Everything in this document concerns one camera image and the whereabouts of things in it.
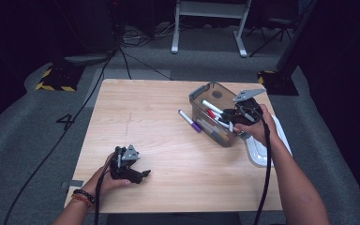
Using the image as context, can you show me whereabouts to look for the grey flat base plate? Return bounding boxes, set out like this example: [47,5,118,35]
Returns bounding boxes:
[64,53,115,65]

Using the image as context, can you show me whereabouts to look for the hand-held gripper black cable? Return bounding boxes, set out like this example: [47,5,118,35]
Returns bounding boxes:
[237,104,273,225]
[94,148,120,225]

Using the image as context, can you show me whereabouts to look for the white desk frame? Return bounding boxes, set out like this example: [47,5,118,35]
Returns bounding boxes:
[171,0,253,58]

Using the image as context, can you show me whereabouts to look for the black tripod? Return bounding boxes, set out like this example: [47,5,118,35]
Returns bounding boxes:
[248,17,296,58]

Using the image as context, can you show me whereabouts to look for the person's left hand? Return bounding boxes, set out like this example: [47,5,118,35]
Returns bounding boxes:
[83,153,131,198]

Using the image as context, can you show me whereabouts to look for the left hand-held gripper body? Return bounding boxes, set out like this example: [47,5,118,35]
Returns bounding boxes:
[110,143,141,183]

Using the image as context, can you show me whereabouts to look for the clear grey storage box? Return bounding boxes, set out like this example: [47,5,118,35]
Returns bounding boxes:
[188,82,251,148]

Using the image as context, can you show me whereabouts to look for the tangle of floor cables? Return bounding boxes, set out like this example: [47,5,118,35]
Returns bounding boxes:
[121,22,177,48]

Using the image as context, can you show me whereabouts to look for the black metal stand pole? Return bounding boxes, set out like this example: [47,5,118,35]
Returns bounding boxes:
[276,0,319,73]

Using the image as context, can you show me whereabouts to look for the black bead bracelet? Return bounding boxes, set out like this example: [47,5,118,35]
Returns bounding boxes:
[73,188,97,203]

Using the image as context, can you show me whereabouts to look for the black yellow striped stand base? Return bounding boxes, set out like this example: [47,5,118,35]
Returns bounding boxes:
[257,69,300,97]
[35,63,86,93]

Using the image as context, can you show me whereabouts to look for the long black floor cable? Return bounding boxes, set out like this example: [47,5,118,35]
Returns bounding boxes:
[3,46,121,225]

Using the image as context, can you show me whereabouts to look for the grey tape piece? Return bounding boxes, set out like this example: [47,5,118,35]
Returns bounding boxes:
[59,179,84,189]

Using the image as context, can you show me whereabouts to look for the person's right hand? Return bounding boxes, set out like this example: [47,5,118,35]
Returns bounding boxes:
[233,104,279,148]

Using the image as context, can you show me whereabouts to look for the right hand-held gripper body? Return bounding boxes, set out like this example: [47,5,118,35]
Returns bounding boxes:
[232,88,266,126]

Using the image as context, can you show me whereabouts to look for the right hand-held gripper black cable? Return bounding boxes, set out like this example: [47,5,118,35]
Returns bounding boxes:
[237,104,273,225]

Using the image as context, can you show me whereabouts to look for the red woven bracelet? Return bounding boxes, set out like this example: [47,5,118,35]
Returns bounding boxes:
[71,194,93,209]

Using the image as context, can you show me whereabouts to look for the thin black floor cable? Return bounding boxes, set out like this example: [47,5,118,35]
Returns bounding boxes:
[118,46,173,82]

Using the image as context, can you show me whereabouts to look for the bunch of coloured markers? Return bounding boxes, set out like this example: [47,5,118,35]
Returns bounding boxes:
[200,98,236,143]

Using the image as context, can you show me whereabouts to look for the purple capped marker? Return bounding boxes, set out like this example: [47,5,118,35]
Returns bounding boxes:
[177,109,203,133]

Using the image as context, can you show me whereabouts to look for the left hand-held gripper black cable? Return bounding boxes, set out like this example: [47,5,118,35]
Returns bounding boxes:
[94,148,120,225]

